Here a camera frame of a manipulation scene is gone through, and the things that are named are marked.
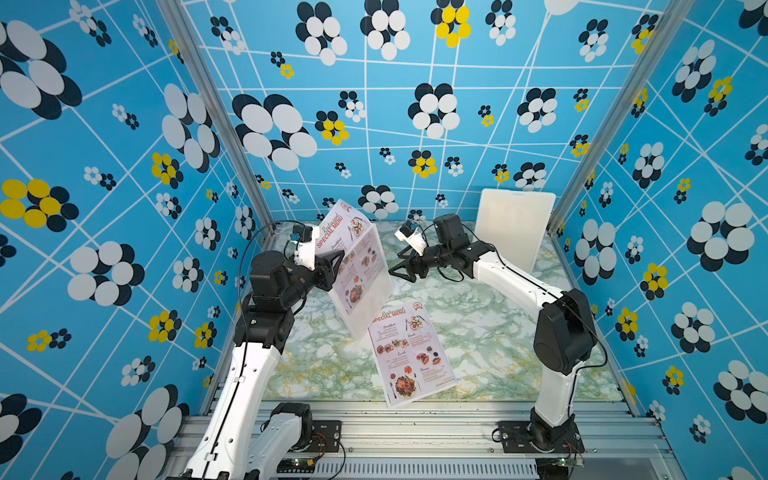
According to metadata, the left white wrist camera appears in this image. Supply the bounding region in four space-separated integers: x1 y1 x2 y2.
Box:
292 223 320 271

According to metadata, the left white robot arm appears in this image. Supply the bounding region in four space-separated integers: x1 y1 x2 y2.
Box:
179 250 345 479

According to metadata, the aluminium front rail frame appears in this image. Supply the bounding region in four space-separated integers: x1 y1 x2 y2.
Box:
160 400 685 480

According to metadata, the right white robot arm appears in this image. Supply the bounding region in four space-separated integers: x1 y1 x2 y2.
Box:
388 214 603 453

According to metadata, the white narrow rack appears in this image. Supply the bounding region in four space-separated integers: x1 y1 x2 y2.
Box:
329 225 393 340
475 189 556 273

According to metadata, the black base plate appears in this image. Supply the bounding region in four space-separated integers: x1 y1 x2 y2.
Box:
491 420 585 455
291 420 343 455

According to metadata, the restaurant menu sheet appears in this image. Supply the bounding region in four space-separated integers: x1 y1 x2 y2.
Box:
316 200 383 315
368 301 458 409

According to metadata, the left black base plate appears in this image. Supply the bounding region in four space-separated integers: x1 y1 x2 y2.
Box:
291 420 343 455

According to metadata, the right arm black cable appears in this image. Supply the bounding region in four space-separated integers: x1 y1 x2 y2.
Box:
419 221 610 421

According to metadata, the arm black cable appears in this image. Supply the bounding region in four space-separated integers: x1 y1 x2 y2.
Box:
419 221 610 421
203 221 295 480

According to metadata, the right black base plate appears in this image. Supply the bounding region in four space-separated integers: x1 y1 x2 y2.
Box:
491 420 585 455

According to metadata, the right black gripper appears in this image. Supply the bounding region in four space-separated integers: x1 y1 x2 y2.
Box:
388 245 453 284

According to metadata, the small circuit board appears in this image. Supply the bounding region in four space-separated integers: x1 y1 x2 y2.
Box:
277 458 318 475
536 458 584 480

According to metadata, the right small circuit board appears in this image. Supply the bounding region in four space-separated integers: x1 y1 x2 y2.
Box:
536 458 584 480

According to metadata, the left aluminium corner post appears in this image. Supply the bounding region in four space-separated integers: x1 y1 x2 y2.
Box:
158 0 273 224

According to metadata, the right aluminium corner post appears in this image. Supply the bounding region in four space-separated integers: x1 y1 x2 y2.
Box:
547 0 695 237

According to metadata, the aluminium corner post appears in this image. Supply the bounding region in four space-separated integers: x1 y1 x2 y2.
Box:
547 0 695 237
158 0 273 224

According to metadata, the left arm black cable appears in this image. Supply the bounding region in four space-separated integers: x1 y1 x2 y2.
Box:
203 221 295 480

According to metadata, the left small circuit board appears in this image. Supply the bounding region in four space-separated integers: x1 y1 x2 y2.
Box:
277 458 318 475

